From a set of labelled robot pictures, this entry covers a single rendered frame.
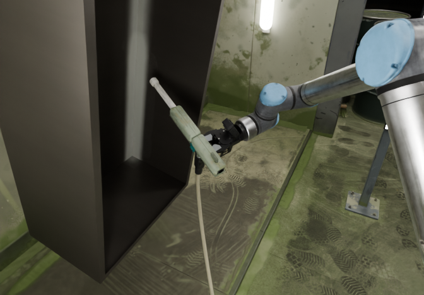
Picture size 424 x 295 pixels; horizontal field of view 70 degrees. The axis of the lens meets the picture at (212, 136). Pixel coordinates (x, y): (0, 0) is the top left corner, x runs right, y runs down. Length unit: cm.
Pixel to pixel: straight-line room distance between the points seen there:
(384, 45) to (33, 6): 65
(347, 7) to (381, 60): 199
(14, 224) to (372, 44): 181
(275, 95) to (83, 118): 66
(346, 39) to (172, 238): 193
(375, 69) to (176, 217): 156
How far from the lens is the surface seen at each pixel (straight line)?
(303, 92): 114
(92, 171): 81
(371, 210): 229
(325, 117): 288
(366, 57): 67
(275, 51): 279
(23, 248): 202
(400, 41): 62
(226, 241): 183
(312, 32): 268
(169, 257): 178
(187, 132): 107
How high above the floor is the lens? 146
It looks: 31 degrees down
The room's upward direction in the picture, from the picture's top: straight up
